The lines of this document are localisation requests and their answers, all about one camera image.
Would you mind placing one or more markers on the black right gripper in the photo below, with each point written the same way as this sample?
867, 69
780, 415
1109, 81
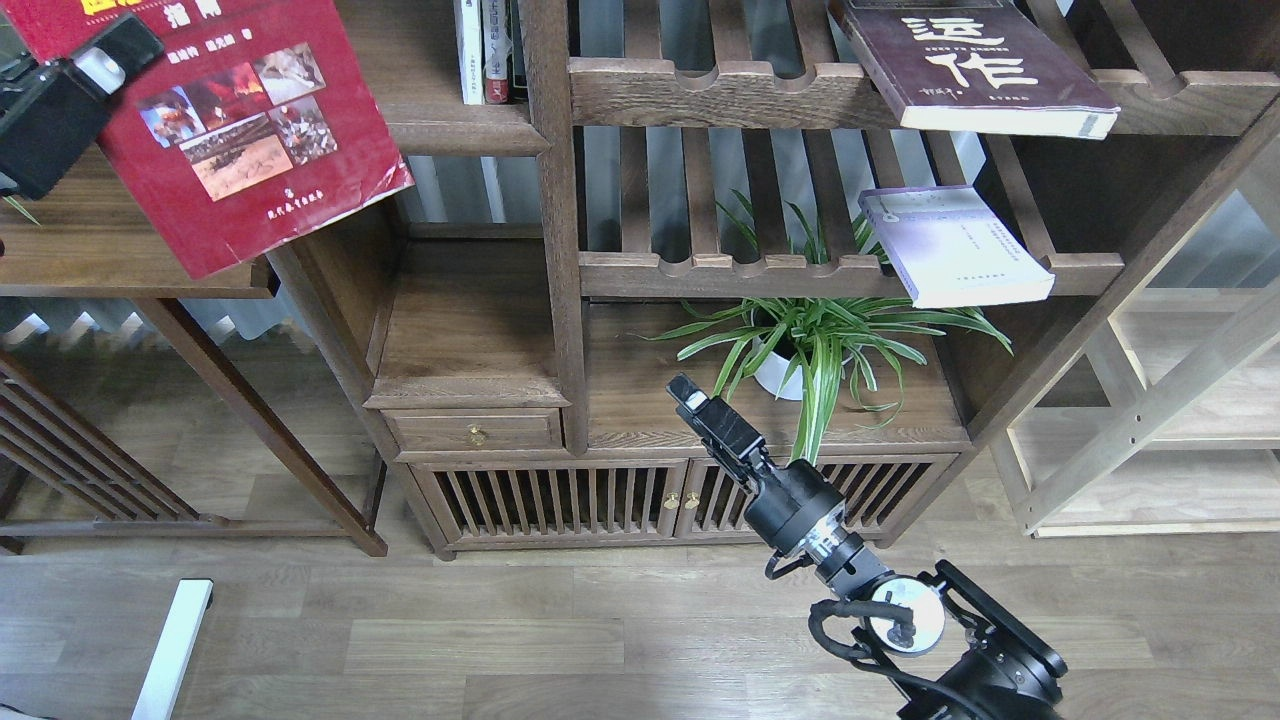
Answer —
731, 440

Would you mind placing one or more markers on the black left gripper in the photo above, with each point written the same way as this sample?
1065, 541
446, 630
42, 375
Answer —
53, 111

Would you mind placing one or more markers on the red paperback book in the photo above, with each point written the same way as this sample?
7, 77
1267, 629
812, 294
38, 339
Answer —
253, 128

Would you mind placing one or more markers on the pale lavender paperback book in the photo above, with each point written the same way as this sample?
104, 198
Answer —
950, 250

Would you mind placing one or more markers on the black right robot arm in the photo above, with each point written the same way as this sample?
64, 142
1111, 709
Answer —
875, 614

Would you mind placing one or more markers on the light wooden shelf unit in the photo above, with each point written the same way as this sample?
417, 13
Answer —
1143, 410

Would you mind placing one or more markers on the white plant pot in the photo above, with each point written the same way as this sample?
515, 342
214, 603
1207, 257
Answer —
772, 374

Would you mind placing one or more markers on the green spider plant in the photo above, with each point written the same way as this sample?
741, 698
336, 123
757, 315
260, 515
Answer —
826, 343

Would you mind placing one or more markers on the green leaves at left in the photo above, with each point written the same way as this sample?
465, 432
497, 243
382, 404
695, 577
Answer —
14, 201

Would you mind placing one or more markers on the dark wooden side table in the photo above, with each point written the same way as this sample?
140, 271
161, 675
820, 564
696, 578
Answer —
93, 242

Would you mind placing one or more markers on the dark wooden bookshelf cabinet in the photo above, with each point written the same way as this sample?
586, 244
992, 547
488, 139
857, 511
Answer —
704, 151

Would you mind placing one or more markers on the red white upright book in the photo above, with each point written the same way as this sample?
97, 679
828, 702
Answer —
497, 48

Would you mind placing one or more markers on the dark upright book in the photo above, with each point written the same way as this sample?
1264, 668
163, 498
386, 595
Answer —
518, 84

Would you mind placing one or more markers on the dark maroon large book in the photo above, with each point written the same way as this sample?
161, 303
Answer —
973, 66

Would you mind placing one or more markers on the dark slatted wooden rack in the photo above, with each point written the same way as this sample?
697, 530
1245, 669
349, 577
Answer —
54, 444

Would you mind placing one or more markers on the white metal stand leg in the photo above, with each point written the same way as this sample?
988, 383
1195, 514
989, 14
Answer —
168, 667

